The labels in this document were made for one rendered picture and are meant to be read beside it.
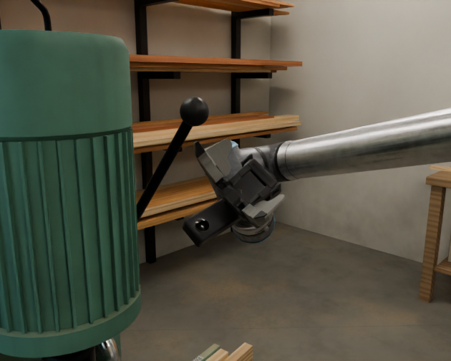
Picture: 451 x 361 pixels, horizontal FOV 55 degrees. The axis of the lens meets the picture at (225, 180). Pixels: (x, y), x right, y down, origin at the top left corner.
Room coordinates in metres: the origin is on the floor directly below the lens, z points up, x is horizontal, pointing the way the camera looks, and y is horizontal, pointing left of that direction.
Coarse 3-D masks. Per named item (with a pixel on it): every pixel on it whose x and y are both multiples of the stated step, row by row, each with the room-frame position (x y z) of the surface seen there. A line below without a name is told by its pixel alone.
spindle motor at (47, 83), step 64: (0, 64) 0.37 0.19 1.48; (64, 64) 0.39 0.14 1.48; (128, 64) 0.47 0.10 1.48; (0, 128) 0.37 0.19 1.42; (64, 128) 0.39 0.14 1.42; (128, 128) 0.46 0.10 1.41; (0, 192) 0.38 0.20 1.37; (64, 192) 0.38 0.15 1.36; (128, 192) 0.45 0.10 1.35; (0, 256) 0.38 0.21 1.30; (64, 256) 0.39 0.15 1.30; (128, 256) 0.45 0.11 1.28; (0, 320) 0.39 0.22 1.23; (64, 320) 0.38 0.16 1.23; (128, 320) 0.43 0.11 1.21
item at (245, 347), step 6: (240, 348) 0.77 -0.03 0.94; (246, 348) 0.77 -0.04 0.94; (252, 348) 0.78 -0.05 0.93; (234, 354) 0.75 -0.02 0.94; (240, 354) 0.75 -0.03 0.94; (246, 354) 0.76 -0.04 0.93; (252, 354) 0.78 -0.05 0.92; (228, 360) 0.73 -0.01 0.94; (234, 360) 0.73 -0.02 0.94; (240, 360) 0.74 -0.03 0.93; (246, 360) 0.76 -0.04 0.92; (252, 360) 0.78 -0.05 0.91
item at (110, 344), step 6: (102, 342) 0.61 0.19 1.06; (108, 342) 0.61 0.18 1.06; (114, 342) 0.62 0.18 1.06; (96, 348) 0.62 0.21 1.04; (102, 348) 0.60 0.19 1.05; (108, 348) 0.60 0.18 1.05; (114, 348) 0.61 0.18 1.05; (96, 354) 0.62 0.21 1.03; (102, 354) 0.60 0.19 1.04; (108, 354) 0.60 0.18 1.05; (114, 354) 0.60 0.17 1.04; (96, 360) 0.62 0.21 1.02; (102, 360) 0.61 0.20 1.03; (108, 360) 0.60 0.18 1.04; (114, 360) 0.60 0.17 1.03; (120, 360) 0.61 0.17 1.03
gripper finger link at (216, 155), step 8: (216, 144) 0.66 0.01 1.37; (224, 144) 0.67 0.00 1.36; (200, 152) 0.64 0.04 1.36; (208, 152) 0.66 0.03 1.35; (216, 152) 0.67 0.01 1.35; (224, 152) 0.68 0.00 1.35; (200, 160) 0.65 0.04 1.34; (208, 160) 0.65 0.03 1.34; (216, 160) 0.67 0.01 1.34; (224, 160) 0.68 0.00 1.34; (208, 168) 0.66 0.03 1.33; (216, 168) 0.66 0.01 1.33; (224, 168) 0.68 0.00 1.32; (216, 176) 0.66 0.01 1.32; (224, 176) 0.68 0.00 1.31
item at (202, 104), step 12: (180, 108) 0.52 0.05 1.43; (192, 108) 0.51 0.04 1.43; (204, 108) 0.51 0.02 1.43; (192, 120) 0.51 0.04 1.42; (204, 120) 0.52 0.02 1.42; (180, 132) 0.53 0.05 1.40; (180, 144) 0.54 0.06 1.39; (168, 156) 0.54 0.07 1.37; (156, 168) 0.56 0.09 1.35; (168, 168) 0.55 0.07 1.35; (156, 180) 0.56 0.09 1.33; (144, 192) 0.57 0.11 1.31; (144, 204) 0.57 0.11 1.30
